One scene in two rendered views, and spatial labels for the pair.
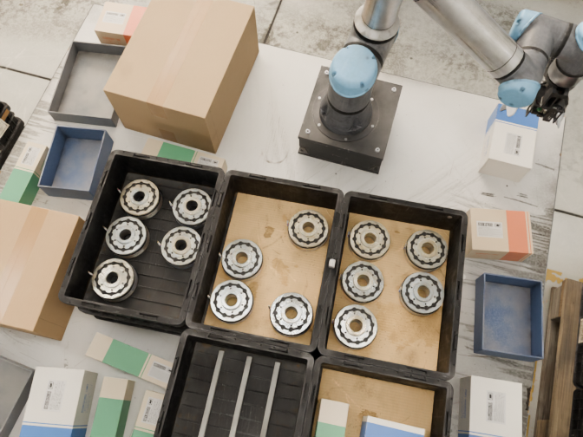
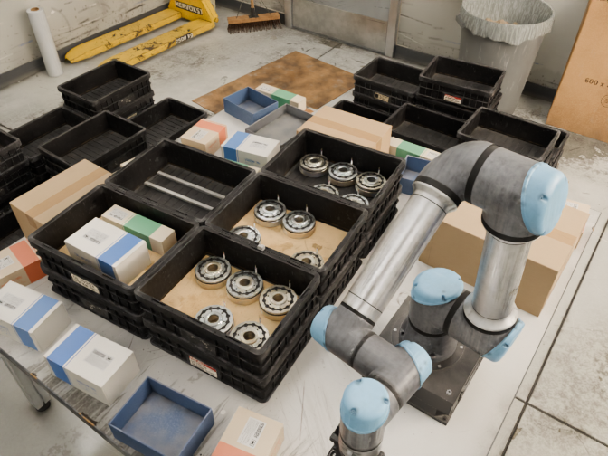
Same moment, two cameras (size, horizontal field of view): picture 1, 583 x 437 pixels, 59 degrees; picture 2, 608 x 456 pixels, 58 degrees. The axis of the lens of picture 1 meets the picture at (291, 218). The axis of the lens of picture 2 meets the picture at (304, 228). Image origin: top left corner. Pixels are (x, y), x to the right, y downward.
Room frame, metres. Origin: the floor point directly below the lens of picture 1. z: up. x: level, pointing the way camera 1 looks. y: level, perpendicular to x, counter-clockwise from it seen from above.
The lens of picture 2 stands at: (0.77, -1.10, 2.01)
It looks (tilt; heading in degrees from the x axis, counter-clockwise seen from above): 43 degrees down; 107
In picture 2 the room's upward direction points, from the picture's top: straight up
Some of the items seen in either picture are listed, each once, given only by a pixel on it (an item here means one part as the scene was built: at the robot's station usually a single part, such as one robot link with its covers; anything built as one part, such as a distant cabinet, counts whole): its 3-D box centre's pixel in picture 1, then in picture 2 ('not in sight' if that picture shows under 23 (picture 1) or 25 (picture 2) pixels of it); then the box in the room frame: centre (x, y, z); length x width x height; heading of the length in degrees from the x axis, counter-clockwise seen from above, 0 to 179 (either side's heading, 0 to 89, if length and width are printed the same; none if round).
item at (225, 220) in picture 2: (269, 262); (288, 232); (0.36, 0.06, 0.87); 0.40 x 0.30 x 0.11; 167
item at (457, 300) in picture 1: (395, 280); (228, 286); (0.29, -0.24, 0.92); 0.40 x 0.30 x 0.02; 167
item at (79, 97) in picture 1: (94, 82); not in sight; (1.00, 0.61, 0.73); 0.27 x 0.20 x 0.05; 171
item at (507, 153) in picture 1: (508, 140); not in sight; (0.75, -0.64, 0.75); 0.20 x 0.12 x 0.09; 162
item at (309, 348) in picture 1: (268, 256); (287, 220); (0.36, 0.06, 0.92); 0.40 x 0.30 x 0.02; 167
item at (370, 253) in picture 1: (370, 238); (278, 299); (0.42, -0.19, 0.86); 0.10 x 0.10 x 0.01
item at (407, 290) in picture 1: (422, 292); (213, 320); (0.28, -0.31, 0.86); 0.10 x 0.10 x 0.01
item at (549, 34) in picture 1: (536, 38); (391, 369); (0.75, -0.54, 1.18); 0.11 x 0.11 x 0.08; 64
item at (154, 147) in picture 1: (184, 161); not in sight; (0.72, 0.31, 0.73); 0.24 x 0.06 x 0.06; 71
